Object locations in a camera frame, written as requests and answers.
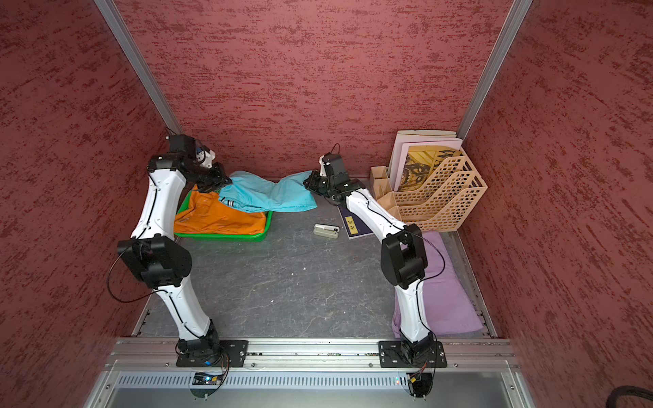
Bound orange pants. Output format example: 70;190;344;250
173;191;267;236

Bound teal pants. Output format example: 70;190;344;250
219;171;317;214

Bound green plastic basket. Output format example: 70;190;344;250
173;190;273;242

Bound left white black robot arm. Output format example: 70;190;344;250
117;153;231;367

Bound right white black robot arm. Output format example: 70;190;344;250
304;171;437;366

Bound folded purple pants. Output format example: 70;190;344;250
420;231;484;338

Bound white stapler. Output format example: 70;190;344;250
313;224;340;239

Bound dark purple notebook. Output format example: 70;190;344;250
338;206;373;240

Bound pale pink folder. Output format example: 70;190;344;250
388;130;463;191

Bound yellow patterned magazine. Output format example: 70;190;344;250
396;144;462;191

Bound beige plastic file organizer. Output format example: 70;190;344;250
370;153;488;232

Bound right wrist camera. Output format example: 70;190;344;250
319;153;346;178

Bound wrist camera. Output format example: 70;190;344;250
167;134;216;168
319;153;346;178

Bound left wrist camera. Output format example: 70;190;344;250
167;134;216;168

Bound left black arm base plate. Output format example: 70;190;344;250
175;340;249;369

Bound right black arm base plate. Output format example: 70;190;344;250
378;341;448;369

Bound aluminium front rail frame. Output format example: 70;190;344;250
86;338;535;407

